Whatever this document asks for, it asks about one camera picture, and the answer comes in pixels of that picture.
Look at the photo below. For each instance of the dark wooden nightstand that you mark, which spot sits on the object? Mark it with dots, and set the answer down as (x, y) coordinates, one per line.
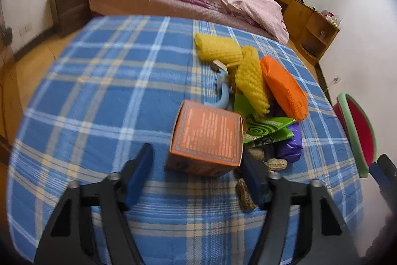
(71, 10)

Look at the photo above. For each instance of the small bottles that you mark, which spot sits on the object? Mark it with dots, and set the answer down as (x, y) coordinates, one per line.
(330, 18)

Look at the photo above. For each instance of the orange cardboard box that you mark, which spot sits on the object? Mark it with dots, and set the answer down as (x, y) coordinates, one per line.
(206, 131)

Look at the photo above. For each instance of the red bin with green rim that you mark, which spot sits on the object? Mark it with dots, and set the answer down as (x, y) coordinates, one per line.
(359, 128)

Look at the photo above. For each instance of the long wooden cabinet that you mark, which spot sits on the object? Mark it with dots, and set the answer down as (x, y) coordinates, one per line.
(297, 12)

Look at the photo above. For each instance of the purple packet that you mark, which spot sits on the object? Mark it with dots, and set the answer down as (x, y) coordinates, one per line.
(290, 147)

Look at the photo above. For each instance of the blue plaid tablecloth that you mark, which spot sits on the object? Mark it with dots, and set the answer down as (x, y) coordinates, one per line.
(108, 81)

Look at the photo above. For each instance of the yellow foam net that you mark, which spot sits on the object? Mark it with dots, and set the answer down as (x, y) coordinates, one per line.
(251, 81)
(217, 47)

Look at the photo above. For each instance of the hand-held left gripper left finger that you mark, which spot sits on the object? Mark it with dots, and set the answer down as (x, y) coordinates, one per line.
(141, 175)

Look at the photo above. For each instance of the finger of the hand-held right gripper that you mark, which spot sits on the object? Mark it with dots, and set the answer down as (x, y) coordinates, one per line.
(384, 173)

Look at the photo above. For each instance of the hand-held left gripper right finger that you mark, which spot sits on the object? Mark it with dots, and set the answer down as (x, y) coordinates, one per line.
(252, 179)

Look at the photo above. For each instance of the brown cardboard piece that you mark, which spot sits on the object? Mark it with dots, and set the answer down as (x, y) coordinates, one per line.
(218, 66)

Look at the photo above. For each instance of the peanut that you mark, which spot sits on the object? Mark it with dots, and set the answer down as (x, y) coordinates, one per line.
(256, 154)
(245, 196)
(276, 164)

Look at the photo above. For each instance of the green spiral print packet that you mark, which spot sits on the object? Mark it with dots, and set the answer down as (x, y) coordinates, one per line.
(263, 128)

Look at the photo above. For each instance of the wooden wardrobe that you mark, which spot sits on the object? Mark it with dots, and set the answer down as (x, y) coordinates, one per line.
(7, 97)

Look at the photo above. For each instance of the white wall outlet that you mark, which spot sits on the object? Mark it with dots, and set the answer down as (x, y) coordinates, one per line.
(335, 79)

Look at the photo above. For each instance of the light blue plastic object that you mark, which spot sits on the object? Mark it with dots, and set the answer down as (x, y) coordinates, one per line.
(223, 100)

